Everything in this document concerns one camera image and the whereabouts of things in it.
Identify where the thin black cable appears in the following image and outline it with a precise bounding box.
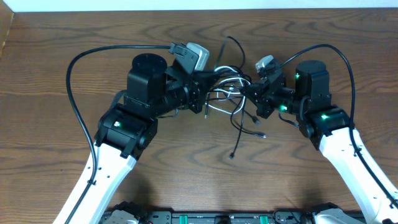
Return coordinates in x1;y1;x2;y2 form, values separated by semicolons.
203;68;262;127

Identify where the white cable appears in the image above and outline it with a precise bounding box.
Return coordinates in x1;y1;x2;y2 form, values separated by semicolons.
205;65;252;116

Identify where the thick black cable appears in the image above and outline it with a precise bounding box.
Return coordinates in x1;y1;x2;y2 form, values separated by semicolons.
205;35;267;160

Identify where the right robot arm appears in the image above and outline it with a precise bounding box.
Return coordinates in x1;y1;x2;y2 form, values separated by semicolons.
240;58;397;223

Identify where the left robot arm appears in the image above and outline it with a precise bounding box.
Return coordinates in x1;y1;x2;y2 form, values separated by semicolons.
54;42;220;223

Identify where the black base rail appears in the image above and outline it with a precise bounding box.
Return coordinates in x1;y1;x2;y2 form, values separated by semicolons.
99;202;365;224

